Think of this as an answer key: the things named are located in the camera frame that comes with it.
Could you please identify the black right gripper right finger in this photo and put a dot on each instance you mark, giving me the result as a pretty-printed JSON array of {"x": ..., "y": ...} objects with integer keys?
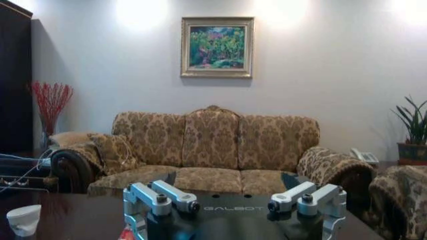
[{"x": 310, "y": 198}]

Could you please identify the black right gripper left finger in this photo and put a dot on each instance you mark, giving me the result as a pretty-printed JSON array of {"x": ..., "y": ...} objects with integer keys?
[{"x": 160, "y": 197}]

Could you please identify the red wrapper scrap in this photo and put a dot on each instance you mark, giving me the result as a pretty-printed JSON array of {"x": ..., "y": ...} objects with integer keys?
[{"x": 127, "y": 233}]

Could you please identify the patterned beige throw cushion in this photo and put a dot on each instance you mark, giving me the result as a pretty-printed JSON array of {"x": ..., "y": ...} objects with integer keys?
[{"x": 115, "y": 152}]

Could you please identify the white desk telephone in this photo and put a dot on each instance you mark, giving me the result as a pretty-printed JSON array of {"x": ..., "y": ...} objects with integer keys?
[{"x": 364, "y": 156}]

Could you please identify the patterned beige three-seat sofa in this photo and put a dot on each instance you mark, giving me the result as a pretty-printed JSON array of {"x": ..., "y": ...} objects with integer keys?
[{"x": 214, "y": 145}]

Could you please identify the patterned beige armchair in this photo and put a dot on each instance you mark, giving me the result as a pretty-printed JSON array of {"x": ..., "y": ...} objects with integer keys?
[{"x": 400, "y": 200}]

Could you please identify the tan fur throw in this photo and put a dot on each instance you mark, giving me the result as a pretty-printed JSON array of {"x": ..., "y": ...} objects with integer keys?
[{"x": 71, "y": 140}]

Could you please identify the patterned ceramic plant pot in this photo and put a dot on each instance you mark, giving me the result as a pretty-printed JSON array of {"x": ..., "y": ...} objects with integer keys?
[{"x": 412, "y": 153}]

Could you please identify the crumpled white paper cup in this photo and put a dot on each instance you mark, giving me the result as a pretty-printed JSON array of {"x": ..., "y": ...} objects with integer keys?
[{"x": 24, "y": 220}]

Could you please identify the clear glass vase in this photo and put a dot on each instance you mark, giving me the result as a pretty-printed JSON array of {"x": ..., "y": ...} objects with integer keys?
[{"x": 48, "y": 135}]

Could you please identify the green leafy houseplant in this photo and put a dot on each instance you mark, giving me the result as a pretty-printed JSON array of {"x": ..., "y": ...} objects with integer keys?
[{"x": 415, "y": 122}]

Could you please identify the red decorative branches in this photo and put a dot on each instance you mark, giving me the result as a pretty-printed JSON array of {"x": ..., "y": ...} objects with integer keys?
[{"x": 51, "y": 100}]

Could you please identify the gold-framed garden painting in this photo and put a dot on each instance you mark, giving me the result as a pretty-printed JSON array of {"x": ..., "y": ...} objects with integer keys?
[{"x": 218, "y": 47}]

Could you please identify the dark wooden cabinet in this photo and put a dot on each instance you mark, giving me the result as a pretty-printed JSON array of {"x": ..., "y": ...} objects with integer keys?
[{"x": 15, "y": 82}]

